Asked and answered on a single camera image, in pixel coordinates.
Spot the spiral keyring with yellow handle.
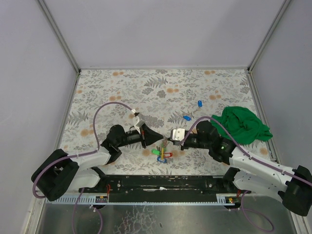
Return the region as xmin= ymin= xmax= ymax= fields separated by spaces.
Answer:
xmin=151 ymin=137 xmax=173 ymax=163

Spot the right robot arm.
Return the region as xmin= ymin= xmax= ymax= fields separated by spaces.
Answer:
xmin=171 ymin=120 xmax=312 ymax=216

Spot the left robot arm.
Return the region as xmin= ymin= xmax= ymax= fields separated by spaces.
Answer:
xmin=31 ymin=124 xmax=163 ymax=201

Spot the blue tag key lower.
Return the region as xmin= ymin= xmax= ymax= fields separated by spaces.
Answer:
xmin=183 ymin=116 xmax=192 ymax=121

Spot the blue tag key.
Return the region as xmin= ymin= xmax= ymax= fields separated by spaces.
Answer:
xmin=194 ymin=100 xmax=202 ymax=112
xmin=183 ymin=116 xmax=192 ymax=121

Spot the blue tag key upper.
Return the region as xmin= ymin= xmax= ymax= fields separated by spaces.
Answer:
xmin=194 ymin=100 xmax=202 ymax=112

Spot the floral table mat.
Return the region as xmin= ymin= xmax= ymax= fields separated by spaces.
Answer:
xmin=59 ymin=69 xmax=256 ymax=176

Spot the green cloth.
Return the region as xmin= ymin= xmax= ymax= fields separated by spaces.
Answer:
xmin=210 ymin=106 xmax=273 ymax=145

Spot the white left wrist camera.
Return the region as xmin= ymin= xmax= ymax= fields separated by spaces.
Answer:
xmin=131 ymin=109 xmax=145 ymax=134

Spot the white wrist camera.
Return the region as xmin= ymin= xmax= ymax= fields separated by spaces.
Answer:
xmin=170 ymin=128 xmax=185 ymax=141
xmin=131 ymin=109 xmax=145 ymax=134

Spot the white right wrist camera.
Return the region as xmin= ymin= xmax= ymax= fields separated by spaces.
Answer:
xmin=170 ymin=128 xmax=185 ymax=141

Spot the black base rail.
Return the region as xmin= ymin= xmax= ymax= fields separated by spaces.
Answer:
xmin=84 ymin=175 xmax=239 ymax=195

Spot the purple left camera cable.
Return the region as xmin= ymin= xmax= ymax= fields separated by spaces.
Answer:
xmin=33 ymin=101 xmax=137 ymax=198

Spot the purple camera cable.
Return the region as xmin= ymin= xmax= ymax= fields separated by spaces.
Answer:
xmin=33 ymin=101 xmax=137 ymax=198
xmin=180 ymin=116 xmax=312 ymax=187

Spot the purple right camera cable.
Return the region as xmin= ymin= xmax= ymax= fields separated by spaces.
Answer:
xmin=180 ymin=116 xmax=312 ymax=187

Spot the white cable duct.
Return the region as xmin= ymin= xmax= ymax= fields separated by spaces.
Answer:
xmin=52 ymin=191 xmax=235 ymax=206

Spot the purple floor cable left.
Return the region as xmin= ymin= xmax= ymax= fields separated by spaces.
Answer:
xmin=72 ymin=187 xmax=104 ymax=234

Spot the left aluminium frame post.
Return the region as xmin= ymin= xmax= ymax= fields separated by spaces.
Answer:
xmin=35 ymin=0 xmax=81 ymax=74

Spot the aluminium frame post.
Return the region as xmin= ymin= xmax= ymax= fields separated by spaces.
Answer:
xmin=35 ymin=0 xmax=81 ymax=74
xmin=247 ymin=0 xmax=292 ymax=73

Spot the right aluminium frame post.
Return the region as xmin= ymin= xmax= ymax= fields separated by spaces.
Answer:
xmin=247 ymin=0 xmax=292 ymax=73

